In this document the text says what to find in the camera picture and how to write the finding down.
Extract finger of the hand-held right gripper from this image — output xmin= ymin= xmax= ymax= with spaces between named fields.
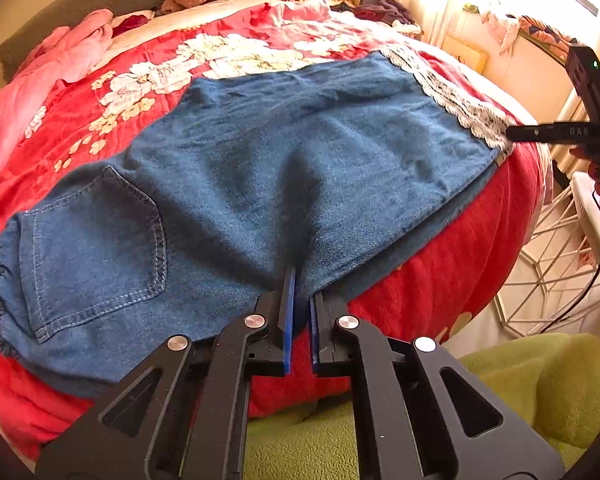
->
xmin=506 ymin=121 xmax=600 ymax=145

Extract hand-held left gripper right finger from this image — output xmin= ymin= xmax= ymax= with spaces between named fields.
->
xmin=307 ymin=290 xmax=566 ymax=480

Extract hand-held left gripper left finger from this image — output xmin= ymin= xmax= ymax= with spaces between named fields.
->
xmin=35 ymin=266 xmax=297 ymax=480

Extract blue denim pants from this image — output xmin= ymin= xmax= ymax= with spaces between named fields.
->
xmin=0 ymin=47 xmax=516 ymax=401

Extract floral cloth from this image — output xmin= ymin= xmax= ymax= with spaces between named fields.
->
xmin=480 ymin=7 xmax=581 ymax=61

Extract yellow box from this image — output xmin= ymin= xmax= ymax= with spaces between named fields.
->
xmin=442 ymin=35 xmax=488 ymax=73

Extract red floral blanket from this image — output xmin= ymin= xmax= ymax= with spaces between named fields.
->
xmin=0 ymin=0 xmax=553 ymax=461

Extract white curtain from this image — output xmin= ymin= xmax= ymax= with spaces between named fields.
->
xmin=380 ymin=0 xmax=518 ymax=56

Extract purple clothes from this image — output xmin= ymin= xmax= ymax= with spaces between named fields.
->
xmin=352 ymin=0 xmax=423 ymax=36

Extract dark red cloth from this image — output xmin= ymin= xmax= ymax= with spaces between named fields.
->
xmin=112 ymin=12 xmax=157 ymax=37

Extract pink quilt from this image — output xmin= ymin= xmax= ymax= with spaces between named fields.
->
xmin=0 ymin=8 xmax=116 ymax=196

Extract grey headboard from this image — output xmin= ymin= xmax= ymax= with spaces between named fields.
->
xmin=0 ymin=0 xmax=241 ymax=81

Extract white wire basket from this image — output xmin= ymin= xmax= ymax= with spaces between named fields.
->
xmin=492 ymin=170 xmax=600 ymax=338

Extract black cable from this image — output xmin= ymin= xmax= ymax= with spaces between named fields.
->
xmin=540 ymin=190 xmax=600 ymax=333

